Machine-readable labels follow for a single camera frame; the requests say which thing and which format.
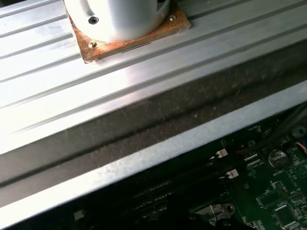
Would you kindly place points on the brass plate screw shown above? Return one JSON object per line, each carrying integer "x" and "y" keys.
{"x": 172, "y": 17}
{"x": 93, "y": 43}

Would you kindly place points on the brown square base plate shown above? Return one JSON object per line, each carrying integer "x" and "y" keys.
{"x": 177, "y": 24}

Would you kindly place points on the RAM slot with white clips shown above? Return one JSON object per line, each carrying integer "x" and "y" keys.
{"x": 156, "y": 208}
{"x": 182, "y": 178}

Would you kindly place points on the coin cell battery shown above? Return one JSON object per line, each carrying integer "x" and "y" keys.
{"x": 277, "y": 158}

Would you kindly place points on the RAM slot with black clips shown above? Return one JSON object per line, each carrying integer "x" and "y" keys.
{"x": 163, "y": 195}

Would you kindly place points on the green motherboard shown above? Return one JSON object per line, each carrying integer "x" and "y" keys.
{"x": 263, "y": 198}

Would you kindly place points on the black PC case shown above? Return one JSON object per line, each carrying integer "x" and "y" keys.
{"x": 120, "y": 134}

